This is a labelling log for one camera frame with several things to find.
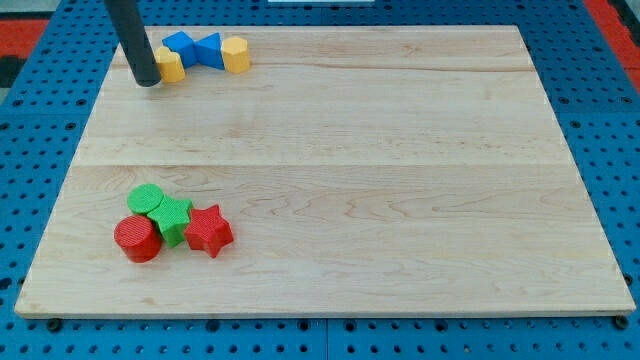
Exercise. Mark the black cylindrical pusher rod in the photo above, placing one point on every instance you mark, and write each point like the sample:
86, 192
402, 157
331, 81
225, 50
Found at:
129, 27

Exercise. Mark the yellow hexagon block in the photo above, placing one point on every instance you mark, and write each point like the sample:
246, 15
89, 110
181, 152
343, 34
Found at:
235, 54

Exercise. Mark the red cylinder block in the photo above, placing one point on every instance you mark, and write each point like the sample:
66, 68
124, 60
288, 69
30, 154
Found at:
137, 238

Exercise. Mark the green cylinder block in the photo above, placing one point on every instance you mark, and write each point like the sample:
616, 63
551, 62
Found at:
144, 198

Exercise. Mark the blue triangle block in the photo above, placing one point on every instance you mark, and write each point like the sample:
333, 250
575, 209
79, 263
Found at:
208, 51

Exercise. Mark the green star block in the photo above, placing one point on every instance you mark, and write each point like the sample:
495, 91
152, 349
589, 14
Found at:
172, 216

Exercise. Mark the red star block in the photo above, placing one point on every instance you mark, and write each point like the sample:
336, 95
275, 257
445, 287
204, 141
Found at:
208, 231

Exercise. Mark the wooden board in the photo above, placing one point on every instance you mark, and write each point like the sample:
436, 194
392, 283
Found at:
366, 172

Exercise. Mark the blue cube block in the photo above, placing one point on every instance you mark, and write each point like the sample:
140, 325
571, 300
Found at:
184, 45

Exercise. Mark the yellow heart block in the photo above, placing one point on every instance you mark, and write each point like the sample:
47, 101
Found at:
169, 65

